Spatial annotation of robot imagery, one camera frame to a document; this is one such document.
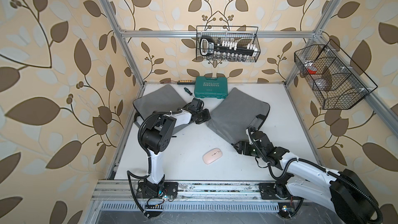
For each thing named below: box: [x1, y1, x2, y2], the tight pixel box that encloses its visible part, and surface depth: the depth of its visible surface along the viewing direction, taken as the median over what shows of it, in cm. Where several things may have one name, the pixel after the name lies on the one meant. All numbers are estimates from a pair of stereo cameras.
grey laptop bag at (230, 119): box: [206, 87, 271, 144], surface depth 100 cm
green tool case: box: [194, 76, 229, 100], surface depth 114 cm
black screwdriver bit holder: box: [177, 80, 196, 85], surface depth 122 cm
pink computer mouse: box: [202, 147, 223, 165], surface depth 86 cm
